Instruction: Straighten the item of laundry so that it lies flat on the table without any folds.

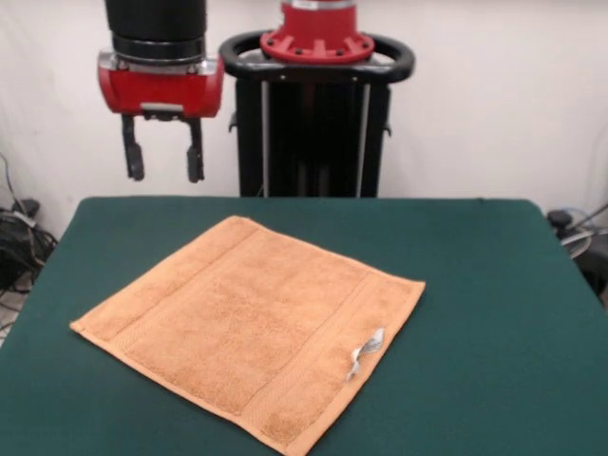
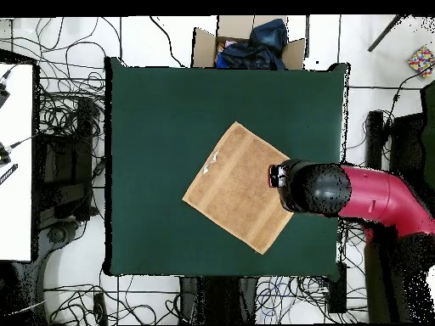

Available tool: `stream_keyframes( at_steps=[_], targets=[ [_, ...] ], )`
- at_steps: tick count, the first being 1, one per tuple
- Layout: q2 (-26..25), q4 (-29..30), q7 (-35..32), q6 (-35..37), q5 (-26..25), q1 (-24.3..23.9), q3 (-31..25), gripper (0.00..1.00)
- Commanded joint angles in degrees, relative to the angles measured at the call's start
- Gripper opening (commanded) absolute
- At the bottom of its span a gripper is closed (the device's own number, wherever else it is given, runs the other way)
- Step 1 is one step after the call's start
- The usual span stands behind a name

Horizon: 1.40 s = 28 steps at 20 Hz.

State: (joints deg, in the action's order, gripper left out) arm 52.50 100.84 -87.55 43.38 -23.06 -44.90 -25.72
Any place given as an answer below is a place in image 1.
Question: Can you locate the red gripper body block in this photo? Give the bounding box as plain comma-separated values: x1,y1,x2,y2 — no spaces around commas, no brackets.
97,47,225,120

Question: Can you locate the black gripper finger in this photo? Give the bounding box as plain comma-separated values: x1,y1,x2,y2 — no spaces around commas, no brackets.
120,113,145,182
184,117,206,184

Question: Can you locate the orange terry towel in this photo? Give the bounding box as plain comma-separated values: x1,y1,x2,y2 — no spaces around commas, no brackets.
69,215,427,456

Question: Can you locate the dark green table cloth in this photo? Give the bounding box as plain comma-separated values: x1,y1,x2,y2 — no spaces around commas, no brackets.
0,197,608,456

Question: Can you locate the black floor object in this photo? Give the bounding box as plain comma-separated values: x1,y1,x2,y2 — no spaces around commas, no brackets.
577,237,608,305

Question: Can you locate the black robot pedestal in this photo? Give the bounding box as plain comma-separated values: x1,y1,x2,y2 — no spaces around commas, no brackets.
218,30,417,199

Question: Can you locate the black cable tangle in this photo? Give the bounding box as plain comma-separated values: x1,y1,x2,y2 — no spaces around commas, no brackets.
0,197,61,294

